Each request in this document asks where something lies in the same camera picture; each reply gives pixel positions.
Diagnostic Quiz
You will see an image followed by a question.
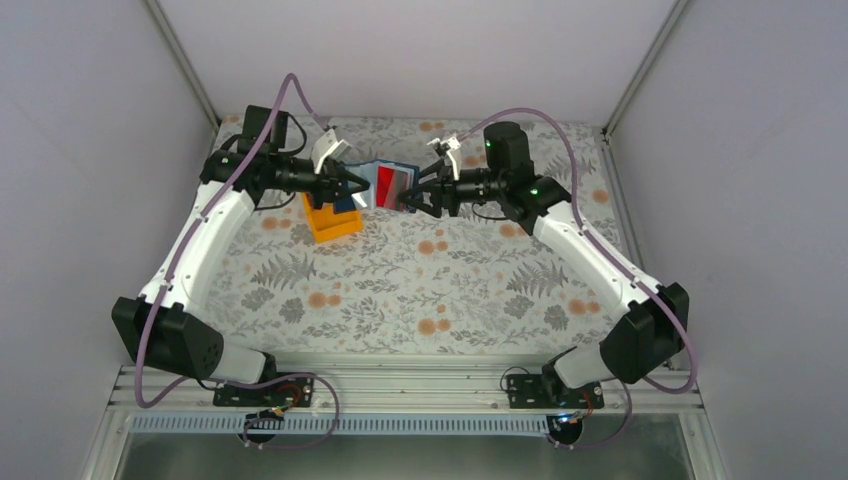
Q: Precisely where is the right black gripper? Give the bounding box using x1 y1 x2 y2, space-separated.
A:
398 162 505 218

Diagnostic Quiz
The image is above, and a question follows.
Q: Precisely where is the blue card holder wallet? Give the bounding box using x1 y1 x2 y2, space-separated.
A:
331 158 421 216

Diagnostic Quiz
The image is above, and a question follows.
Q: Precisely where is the red credit card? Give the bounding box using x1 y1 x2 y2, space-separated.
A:
375 163 418 212

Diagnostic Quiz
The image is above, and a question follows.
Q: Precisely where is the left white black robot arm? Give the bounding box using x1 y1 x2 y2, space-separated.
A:
111 106 370 405

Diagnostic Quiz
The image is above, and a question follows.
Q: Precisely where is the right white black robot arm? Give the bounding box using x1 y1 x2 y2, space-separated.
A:
398 121 693 407

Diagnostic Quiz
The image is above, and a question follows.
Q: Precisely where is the orange plastic bin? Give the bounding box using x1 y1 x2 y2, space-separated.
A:
301 193 364 243

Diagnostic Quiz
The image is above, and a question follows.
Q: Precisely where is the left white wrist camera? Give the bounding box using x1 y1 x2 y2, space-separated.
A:
310 126 352 174

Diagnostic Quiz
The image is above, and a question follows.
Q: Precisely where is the aluminium mounting rail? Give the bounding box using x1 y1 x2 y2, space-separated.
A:
107 353 704 414

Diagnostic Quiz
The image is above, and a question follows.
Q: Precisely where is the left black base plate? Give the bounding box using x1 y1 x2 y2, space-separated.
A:
213 377 315 409

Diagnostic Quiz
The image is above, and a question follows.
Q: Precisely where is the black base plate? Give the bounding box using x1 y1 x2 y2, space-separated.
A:
501 373 605 410
213 377 315 409

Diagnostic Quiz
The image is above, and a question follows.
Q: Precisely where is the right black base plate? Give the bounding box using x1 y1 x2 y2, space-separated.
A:
501 373 605 410

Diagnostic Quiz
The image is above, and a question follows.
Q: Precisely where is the grey slotted cable duct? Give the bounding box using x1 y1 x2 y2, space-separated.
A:
127 412 549 437

